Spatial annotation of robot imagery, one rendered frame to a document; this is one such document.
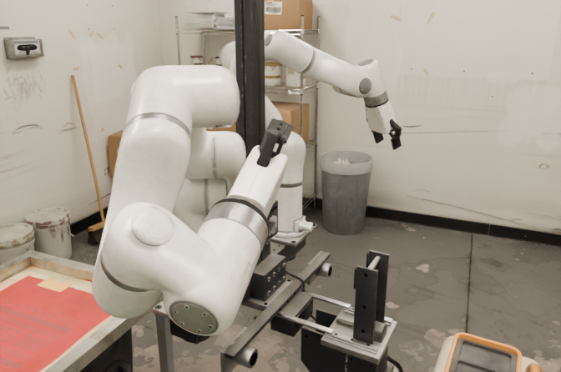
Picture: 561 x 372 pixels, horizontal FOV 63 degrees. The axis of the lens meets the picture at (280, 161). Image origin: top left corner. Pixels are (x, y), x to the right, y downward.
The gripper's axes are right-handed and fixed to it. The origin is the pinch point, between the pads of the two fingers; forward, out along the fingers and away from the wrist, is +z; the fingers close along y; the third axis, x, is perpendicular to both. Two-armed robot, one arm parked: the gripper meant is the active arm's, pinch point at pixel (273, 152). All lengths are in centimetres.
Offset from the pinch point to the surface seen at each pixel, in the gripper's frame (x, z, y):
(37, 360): 40, -8, -81
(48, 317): 48, 6, -90
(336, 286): -57, 156, -217
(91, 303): 40, 15, -90
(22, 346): 46, -5, -85
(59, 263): 59, 28, -99
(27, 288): 63, 16, -99
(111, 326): 27, 5, -78
